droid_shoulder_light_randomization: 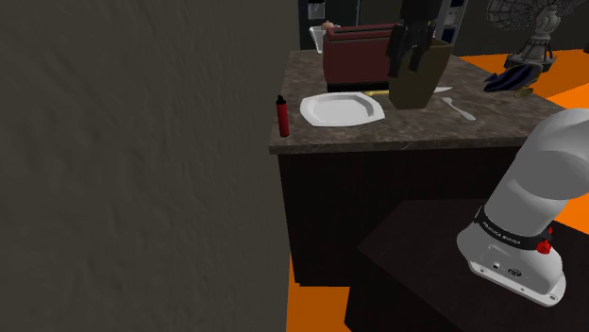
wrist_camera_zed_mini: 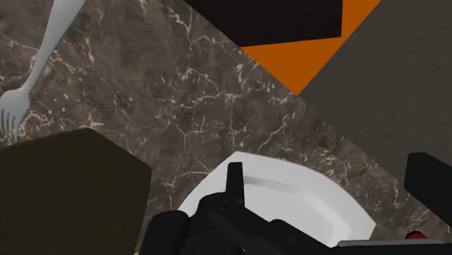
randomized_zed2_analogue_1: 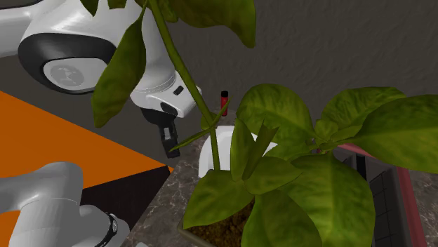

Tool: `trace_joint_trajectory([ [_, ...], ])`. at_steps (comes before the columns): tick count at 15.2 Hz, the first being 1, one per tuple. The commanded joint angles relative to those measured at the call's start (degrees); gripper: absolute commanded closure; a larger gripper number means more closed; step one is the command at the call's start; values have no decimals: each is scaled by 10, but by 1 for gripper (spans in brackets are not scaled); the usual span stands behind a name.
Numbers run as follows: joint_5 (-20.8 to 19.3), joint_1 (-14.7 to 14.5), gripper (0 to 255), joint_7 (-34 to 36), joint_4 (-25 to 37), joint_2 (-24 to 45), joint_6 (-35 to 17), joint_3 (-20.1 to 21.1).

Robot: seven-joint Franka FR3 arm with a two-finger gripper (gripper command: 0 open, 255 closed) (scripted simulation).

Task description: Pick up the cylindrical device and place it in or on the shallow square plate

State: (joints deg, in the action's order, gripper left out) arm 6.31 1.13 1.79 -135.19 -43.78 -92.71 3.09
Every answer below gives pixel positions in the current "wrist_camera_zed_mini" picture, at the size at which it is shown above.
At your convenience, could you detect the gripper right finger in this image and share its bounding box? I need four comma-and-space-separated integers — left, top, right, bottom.
403, 151, 452, 227

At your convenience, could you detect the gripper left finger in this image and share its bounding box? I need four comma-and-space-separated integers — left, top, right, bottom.
140, 162, 283, 255

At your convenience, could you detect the white plate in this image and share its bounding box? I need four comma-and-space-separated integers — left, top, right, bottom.
177, 151, 377, 248

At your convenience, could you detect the dark olive box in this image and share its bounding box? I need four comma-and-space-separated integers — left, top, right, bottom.
0, 127, 153, 255

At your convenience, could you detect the silver fork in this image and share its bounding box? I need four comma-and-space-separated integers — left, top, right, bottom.
0, 0, 87, 144

